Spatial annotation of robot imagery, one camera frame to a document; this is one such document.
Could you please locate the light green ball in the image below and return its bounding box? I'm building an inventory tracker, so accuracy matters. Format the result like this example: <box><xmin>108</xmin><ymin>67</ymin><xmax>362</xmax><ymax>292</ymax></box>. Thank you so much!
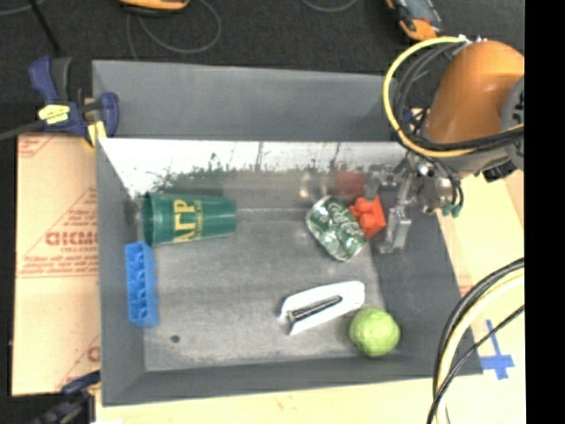
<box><xmin>348</xmin><ymin>307</ymin><xmax>402</xmax><ymax>358</ymax></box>

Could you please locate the blue toy brick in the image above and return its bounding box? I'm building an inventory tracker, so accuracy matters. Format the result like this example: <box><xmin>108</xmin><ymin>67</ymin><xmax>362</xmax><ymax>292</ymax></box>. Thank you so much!
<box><xmin>124</xmin><ymin>241</ymin><xmax>161</xmax><ymax>329</ymax></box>

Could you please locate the red toy brick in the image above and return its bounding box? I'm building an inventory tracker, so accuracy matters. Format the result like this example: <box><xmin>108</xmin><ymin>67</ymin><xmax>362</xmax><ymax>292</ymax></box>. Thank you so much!
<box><xmin>348</xmin><ymin>194</ymin><xmax>388</xmax><ymax>240</ymax></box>

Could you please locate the black cylinder on white bracket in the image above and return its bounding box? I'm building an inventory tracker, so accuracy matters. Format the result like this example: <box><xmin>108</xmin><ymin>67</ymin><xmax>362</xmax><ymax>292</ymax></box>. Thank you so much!
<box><xmin>481</xmin><ymin>160</ymin><xmax>516</xmax><ymax>183</ymax></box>

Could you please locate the white packet with black razor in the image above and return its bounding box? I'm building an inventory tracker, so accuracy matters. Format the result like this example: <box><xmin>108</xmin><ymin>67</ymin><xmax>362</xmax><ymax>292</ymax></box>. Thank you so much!
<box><xmin>276</xmin><ymin>279</ymin><xmax>366</xmax><ymax>337</ymax></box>

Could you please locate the crushed green and white can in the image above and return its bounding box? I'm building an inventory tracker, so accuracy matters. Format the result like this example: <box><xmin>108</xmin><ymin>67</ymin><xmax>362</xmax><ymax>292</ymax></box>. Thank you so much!
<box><xmin>305</xmin><ymin>195</ymin><xmax>368</xmax><ymax>263</ymax></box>

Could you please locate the green cup with yellow letters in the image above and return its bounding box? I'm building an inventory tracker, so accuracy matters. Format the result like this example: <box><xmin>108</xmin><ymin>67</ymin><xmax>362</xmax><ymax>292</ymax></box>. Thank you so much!
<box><xmin>140</xmin><ymin>192</ymin><xmax>238</xmax><ymax>249</ymax></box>

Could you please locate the grey metal bin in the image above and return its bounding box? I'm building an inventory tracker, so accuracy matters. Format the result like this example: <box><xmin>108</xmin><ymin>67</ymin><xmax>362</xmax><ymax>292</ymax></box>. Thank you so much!
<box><xmin>91</xmin><ymin>59</ymin><xmax>483</xmax><ymax>405</ymax></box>

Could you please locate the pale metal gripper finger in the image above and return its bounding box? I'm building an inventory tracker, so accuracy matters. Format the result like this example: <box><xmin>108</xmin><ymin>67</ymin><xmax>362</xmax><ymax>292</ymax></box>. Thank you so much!
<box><xmin>378</xmin><ymin>207</ymin><xmax>412</xmax><ymax>255</ymax></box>
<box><xmin>363</xmin><ymin>170</ymin><xmax>390</xmax><ymax>199</ymax></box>

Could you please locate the brown cardboard board, red print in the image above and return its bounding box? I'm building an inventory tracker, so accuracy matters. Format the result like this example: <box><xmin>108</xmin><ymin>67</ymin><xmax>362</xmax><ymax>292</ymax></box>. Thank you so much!
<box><xmin>11</xmin><ymin>132</ymin><xmax>525</xmax><ymax>397</ymax></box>

